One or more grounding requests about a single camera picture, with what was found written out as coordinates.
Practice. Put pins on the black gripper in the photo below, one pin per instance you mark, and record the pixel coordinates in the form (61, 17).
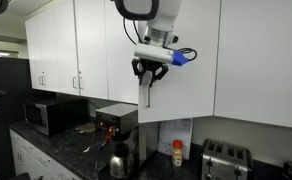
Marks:
(151, 65)

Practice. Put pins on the white cabinet door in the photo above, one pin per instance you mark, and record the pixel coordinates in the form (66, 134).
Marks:
(186, 93)
(47, 50)
(32, 53)
(119, 73)
(262, 60)
(64, 50)
(89, 60)

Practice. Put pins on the white lower cabinet row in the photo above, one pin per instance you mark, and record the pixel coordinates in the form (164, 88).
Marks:
(29, 156)

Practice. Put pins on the steel commercial coffee machine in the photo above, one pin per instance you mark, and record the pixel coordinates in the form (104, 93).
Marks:
(126, 111)

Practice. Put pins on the white paper sign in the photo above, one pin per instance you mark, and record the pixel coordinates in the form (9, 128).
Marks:
(176, 133)

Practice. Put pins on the red coffee machine lever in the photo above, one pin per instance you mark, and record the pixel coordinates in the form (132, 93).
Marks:
(110, 132)

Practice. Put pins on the beige cloth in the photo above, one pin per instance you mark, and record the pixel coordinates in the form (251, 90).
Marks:
(85, 127)

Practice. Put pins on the spice bottle orange cap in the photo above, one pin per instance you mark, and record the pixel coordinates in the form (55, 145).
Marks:
(177, 155)

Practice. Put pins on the steel coffee carafe black lid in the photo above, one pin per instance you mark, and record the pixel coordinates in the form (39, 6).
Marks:
(121, 163)

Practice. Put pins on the small white scrap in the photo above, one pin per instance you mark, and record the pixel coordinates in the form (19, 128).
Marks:
(86, 149)

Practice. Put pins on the steel microwave oven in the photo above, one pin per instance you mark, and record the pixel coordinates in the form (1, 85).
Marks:
(52, 115)

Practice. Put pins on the steel four slot toaster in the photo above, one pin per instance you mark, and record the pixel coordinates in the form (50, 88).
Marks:
(224, 163)

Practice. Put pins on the grey wrist camera blue end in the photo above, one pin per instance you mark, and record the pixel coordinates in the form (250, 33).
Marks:
(152, 53)

